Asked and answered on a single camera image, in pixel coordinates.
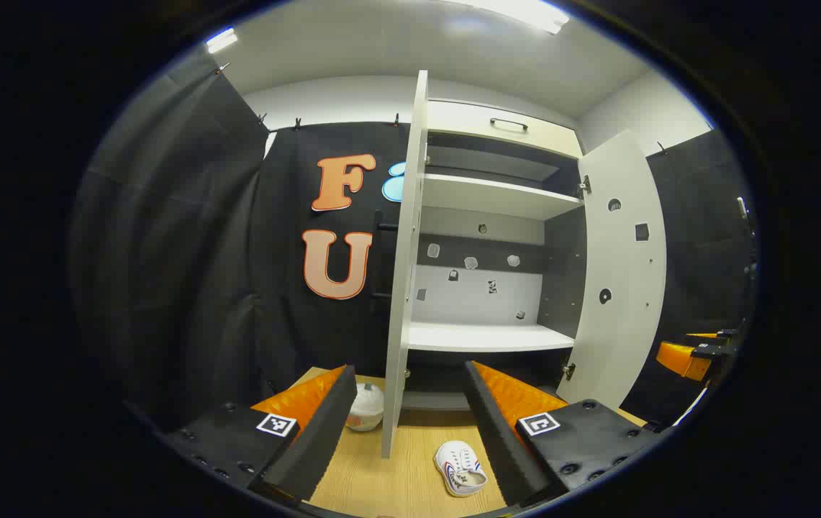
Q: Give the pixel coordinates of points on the white shoe cabinet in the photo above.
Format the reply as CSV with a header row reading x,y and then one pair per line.
x,y
482,337

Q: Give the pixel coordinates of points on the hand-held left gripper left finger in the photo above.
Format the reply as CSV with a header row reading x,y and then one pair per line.
x,y
324,432

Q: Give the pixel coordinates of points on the black backdrop cloth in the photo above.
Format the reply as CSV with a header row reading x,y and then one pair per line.
x,y
187,252
698,252

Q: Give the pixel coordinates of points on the white cabinet door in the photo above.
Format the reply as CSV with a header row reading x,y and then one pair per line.
x,y
622,252
403,288

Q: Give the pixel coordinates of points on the long ceiling light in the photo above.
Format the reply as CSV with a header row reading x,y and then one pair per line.
x,y
525,13

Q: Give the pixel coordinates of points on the white round bowl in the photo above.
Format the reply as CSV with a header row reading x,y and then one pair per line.
x,y
365,409

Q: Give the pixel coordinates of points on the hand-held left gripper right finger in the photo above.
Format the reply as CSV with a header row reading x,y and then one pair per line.
x,y
496,439

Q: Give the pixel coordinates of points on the short ceiling light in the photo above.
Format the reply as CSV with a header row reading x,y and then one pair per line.
x,y
221,39

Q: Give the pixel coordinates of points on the white shoe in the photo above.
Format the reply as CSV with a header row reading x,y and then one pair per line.
x,y
459,467

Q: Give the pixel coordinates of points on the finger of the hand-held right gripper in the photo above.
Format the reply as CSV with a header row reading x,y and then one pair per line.
x,y
712,335
680,358

